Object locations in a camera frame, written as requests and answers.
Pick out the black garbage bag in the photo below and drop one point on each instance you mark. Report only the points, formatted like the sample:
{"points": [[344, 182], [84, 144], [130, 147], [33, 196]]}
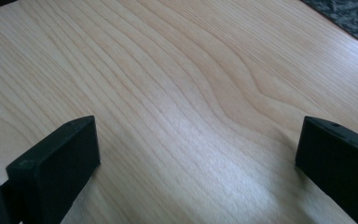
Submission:
{"points": [[348, 15]]}

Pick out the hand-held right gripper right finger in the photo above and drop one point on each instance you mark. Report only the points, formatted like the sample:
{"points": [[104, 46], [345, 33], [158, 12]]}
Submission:
{"points": [[338, 161]]}

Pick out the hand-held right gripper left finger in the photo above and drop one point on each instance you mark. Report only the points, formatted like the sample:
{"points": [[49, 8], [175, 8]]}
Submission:
{"points": [[56, 161]]}

